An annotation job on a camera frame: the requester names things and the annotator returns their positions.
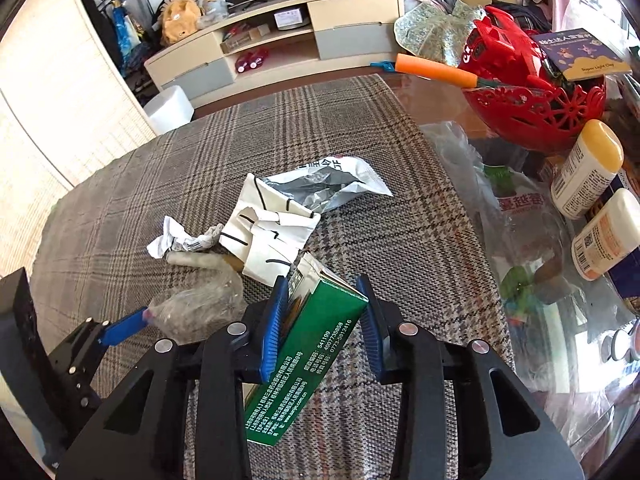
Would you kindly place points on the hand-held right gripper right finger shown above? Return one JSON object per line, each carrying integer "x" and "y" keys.
{"x": 372, "y": 327}

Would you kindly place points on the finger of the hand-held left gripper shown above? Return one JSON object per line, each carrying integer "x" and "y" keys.
{"x": 122, "y": 330}

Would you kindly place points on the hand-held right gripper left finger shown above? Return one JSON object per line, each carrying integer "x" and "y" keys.
{"x": 270, "y": 332}

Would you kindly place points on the green cardboard box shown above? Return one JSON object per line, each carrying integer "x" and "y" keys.
{"x": 310, "y": 350}

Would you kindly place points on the white paper bag black lines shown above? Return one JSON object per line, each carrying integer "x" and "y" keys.
{"x": 270, "y": 245}

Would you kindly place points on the beige paper tube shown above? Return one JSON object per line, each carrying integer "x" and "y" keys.
{"x": 195, "y": 260}

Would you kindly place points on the crumpled white paper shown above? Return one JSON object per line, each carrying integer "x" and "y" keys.
{"x": 167, "y": 237}

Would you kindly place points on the silver foil bag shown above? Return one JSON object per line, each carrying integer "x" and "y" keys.
{"x": 330, "y": 185}

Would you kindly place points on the grey plaid tablecloth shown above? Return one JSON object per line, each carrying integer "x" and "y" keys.
{"x": 150, "y": 170}

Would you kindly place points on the clear plastic bag red print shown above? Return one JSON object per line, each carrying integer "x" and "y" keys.
{"x": 520, "y": 210}

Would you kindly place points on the white bin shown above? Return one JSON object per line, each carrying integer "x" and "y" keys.
{"x": 169, "y": 110}

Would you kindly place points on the white bottle cream cap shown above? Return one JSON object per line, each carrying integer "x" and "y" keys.
{"x": 607, "y": 235}

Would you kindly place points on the red plastic basket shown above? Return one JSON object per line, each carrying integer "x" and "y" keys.
{"x": 520, "y": 117}

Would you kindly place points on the small blue toy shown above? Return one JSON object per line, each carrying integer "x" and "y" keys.
{"x": 382, "y": 66}

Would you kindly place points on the white bottle yellow cap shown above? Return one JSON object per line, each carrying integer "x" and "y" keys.
{"x": 585, "y": 170}

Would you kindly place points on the green floral cloth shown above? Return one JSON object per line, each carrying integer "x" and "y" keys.
{"x": 430, "y": 30}

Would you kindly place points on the small white device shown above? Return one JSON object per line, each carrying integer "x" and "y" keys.
{"x": 290, "y": 19}

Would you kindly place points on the yellow plush backpack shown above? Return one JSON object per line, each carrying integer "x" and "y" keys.
{"x": 181, "y": 21}

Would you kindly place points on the cream grey television cabinet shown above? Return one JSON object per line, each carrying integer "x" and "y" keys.
{"x": 350, "y": 7}

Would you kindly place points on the red plastic toy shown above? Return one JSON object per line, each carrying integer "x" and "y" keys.
{"x": 505, "y": 35}

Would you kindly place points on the clear umbrella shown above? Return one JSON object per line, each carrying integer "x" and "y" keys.
{"x": 140, "y": 7}

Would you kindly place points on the dark bag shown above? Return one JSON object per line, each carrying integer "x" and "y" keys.
{"x": 525, "y": 14}

